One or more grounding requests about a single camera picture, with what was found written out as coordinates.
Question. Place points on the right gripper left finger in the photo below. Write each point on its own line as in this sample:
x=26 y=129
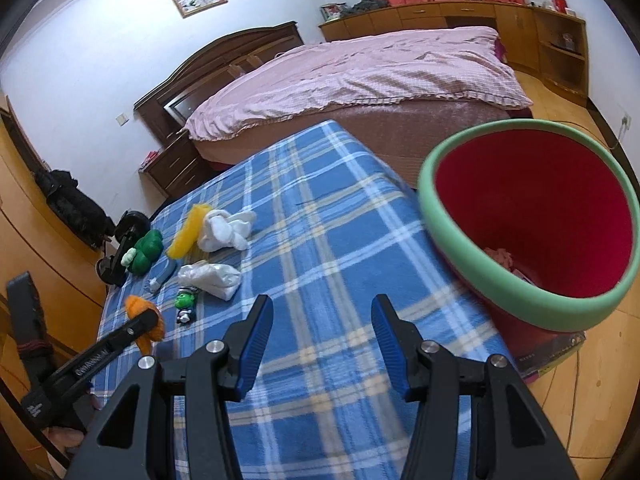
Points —
x=134 y=435

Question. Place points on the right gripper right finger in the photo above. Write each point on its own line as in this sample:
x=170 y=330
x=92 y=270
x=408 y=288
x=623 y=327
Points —
x=511 y=437

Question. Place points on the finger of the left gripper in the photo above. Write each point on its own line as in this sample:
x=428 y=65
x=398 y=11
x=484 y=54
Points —
x=72 y=379

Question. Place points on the orange plastic bag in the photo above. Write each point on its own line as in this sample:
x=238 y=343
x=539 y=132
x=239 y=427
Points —
x=149 y=325

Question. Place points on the light blue plastic piece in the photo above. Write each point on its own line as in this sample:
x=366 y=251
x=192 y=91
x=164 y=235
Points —
x=155 y=284

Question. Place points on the white tissue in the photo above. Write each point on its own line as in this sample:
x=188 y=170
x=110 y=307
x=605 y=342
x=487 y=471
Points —
x=221 y=230

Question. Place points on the cream paper ball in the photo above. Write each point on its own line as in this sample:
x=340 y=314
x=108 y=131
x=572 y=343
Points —
x=504 y=258

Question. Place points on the person's left hand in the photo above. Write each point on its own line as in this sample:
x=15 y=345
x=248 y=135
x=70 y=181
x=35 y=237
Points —
x=71 y=423

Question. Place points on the magazine under bin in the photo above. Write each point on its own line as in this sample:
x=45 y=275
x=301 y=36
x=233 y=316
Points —
x=546 y=354

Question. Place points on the wooden wardrobe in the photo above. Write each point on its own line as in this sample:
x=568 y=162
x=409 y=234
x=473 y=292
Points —
x=35 y=240

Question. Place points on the white plastic bag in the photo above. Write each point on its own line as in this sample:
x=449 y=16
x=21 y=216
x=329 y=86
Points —
x=217 y=279

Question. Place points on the green clover toy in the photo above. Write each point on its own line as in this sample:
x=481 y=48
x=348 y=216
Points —
x=140 y=257

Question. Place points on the black jacket hanging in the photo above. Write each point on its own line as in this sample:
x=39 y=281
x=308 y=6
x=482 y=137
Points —
x=80 y=213

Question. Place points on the flat yellow foam net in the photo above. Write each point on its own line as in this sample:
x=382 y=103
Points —
x=188 y=234

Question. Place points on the blue plaid table cloth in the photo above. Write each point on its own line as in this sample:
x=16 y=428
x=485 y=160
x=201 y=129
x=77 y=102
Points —
x=335 y=227

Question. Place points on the dark wooden nightstand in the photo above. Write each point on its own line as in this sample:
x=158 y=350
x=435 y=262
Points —
x=178 y=168

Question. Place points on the red bin green rim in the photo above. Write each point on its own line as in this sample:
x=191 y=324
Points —
x=554 y=198

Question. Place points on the dark wooden headboard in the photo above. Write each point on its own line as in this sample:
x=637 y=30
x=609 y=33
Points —
x=165 y=109

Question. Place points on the brown bed base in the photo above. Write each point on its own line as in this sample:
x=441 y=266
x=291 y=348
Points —
x=400 y=134

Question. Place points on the pink bed quilt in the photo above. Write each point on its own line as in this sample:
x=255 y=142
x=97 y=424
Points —
x=449 y=64

